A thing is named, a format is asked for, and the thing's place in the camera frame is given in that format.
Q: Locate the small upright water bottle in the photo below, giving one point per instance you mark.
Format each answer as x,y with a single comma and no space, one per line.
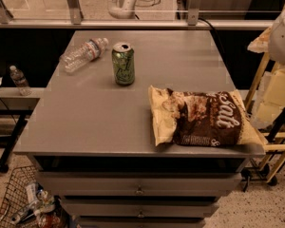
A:
20,80

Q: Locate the metal railing frame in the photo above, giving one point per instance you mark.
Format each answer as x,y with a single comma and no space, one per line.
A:
132,14

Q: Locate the brown chip bag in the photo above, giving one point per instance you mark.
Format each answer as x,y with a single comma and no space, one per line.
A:
201,119

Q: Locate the grey drawer cabinet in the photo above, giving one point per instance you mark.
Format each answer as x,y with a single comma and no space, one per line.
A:
92,141

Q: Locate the clear plastic bottle lying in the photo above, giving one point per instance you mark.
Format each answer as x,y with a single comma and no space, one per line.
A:
88,51

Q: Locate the grey side bench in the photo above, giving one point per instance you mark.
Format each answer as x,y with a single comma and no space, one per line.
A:
19,108

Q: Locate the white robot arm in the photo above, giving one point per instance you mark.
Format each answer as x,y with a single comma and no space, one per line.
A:
276,44

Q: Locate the green soda can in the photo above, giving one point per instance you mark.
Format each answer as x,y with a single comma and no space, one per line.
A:
123,63

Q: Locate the wire basket with trash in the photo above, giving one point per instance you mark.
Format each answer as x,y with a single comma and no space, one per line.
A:
27,204

